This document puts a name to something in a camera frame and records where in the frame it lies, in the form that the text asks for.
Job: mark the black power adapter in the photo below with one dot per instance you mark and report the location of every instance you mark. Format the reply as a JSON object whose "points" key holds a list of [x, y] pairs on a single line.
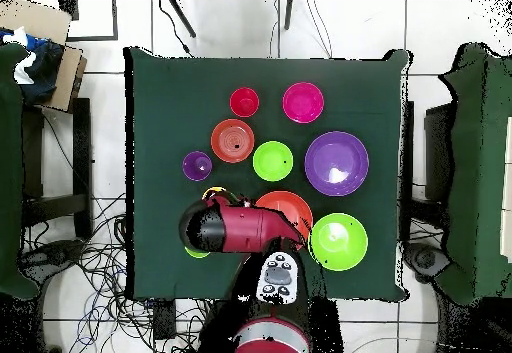
{"points": [[164, 321]]}

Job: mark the large green bowl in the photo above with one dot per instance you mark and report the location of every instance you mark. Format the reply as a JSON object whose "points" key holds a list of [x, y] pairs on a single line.
{"points": [[340, 241]]}

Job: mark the purple cup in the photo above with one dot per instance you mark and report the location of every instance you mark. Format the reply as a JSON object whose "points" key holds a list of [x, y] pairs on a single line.
{"points": [[194, 163]]}

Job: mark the yellow cup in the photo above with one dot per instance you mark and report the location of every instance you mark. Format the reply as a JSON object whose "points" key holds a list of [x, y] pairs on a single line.
{"points": [[214, 188]]}

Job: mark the black stool frame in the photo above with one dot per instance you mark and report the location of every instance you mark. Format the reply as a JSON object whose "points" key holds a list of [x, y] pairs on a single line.
{"points": [[82, 169]]}

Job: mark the blue and white cloth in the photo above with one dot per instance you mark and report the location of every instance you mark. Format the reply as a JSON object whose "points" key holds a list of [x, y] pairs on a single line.
{"points": [[44, 69]]}

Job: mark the dark green tablecloth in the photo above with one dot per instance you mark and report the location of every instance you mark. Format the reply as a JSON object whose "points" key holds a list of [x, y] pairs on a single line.
{"points": [[180, 109]]}

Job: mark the green cloth covered table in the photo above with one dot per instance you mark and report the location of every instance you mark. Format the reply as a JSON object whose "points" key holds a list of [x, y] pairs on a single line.
{"points": [[10, 169], [476, 169]]}

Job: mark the green cup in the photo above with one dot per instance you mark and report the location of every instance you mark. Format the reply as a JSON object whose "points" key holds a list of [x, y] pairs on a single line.
{"points": [[196, 254]]}

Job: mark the small green bowl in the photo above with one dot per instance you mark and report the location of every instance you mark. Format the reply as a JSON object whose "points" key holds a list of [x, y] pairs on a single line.
{"points": [[272, 161]]}

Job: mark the pink bowl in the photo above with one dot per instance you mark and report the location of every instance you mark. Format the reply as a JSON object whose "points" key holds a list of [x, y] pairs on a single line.
{"points": [[303, 102]]}

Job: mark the cardboard box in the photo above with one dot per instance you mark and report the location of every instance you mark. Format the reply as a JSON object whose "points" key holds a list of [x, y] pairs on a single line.
{"points": [[36, 19]]}

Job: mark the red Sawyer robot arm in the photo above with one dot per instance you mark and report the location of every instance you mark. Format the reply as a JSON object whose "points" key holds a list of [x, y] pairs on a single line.
{"points": [[248, 225]]}

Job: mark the large purple bowl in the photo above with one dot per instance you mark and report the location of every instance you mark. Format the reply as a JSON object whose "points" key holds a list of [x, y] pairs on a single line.
{"points": [[336, 161]]}

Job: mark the red cup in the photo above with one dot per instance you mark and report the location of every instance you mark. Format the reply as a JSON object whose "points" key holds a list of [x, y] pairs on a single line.
{"points": [[244, 102]]}

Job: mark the small orange bowl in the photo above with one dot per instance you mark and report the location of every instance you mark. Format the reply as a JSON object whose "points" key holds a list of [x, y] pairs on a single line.
{"points": [[228, 137]]}

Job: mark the large orange-red bowl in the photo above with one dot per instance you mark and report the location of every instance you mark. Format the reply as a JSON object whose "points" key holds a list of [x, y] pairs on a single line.
{"points": [[288, 205]]}

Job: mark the black rectangular frame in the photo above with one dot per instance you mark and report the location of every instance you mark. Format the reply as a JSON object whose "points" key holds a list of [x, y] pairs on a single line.
{"points": [[115, 17]]}

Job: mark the black tripod leg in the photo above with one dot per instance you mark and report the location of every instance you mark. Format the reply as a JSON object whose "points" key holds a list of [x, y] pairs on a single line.
{"points": [[182, 17], [288, 13]]}

